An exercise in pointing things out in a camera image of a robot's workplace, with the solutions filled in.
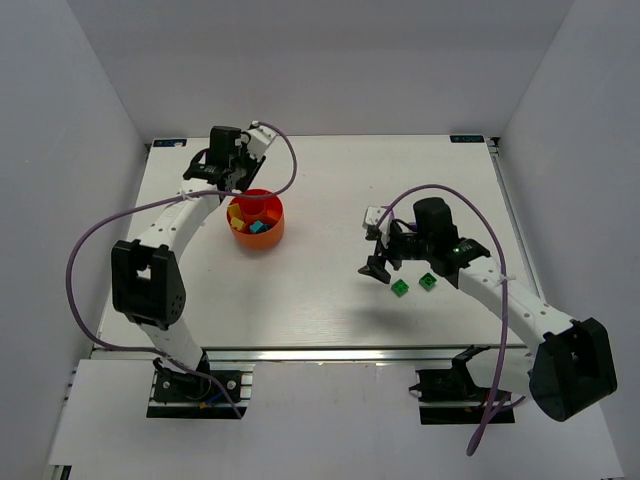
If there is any green lego brick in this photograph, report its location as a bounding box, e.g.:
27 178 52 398
419 272 437 291
391 279 409 297

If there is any long yellow lego brick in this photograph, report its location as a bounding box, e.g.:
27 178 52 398
230 216 246 232

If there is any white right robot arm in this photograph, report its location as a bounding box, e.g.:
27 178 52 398
359 197 618 422

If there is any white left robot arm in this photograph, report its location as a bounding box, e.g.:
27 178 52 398
111 124 275 370

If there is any orange round divided container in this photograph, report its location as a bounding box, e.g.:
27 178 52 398
226 189 285 251

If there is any left blue corner sticker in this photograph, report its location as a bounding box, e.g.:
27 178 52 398
152 138 187 148

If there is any blue corner sticker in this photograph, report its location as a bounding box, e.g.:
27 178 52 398
449 135 485 144
152 138 187 148

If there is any right blue corner sticker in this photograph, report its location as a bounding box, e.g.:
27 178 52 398
449 135 485 144

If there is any white foam board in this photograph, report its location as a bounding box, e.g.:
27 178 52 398
50 360 622 479

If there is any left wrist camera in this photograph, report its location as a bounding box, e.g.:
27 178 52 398
247 121 277 160

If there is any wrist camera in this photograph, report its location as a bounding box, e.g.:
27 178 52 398
362 205 394 244
247 121 277 160

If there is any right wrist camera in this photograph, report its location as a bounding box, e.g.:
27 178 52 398
362 205 394 244

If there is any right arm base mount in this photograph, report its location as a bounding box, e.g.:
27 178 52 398
407 345 497 426

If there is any aluminium table rail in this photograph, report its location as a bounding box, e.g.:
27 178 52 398
92 344 531 364

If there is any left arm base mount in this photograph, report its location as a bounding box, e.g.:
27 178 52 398
146 359 253 420

